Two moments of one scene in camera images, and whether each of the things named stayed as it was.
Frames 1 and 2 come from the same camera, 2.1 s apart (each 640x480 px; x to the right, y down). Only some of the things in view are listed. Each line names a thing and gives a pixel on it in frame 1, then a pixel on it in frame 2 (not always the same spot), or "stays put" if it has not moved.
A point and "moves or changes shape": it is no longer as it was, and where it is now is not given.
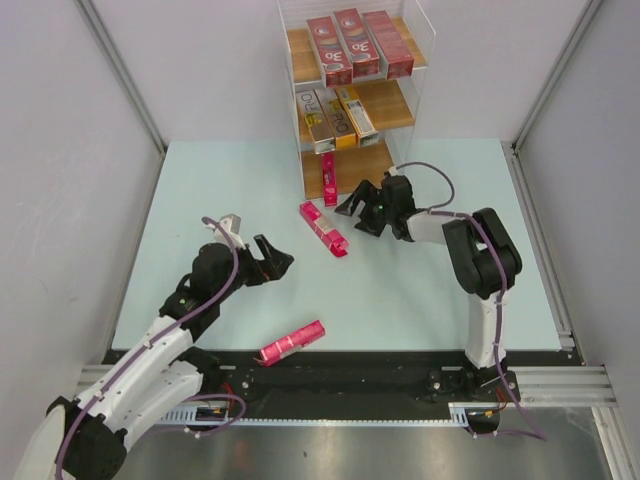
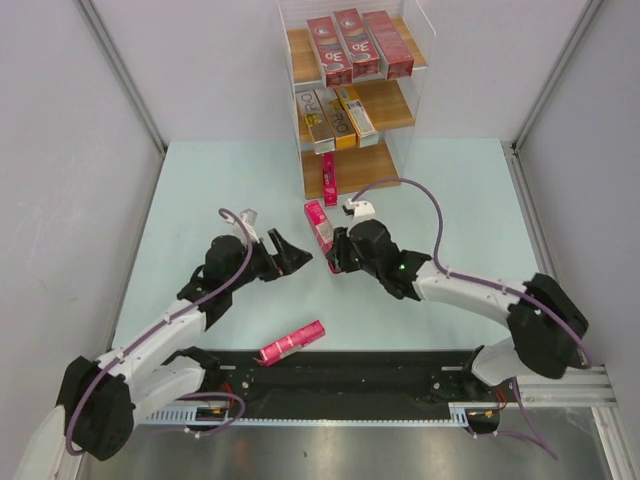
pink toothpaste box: x=329 y=179 stays put
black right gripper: x=368 y=194 -> x=340 y=248
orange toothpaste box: x=317 y=121 stays put
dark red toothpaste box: x=400 y=63 stays put
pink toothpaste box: x=321 y=227 moves or changes shape
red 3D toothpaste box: x=338 y=69 stays put
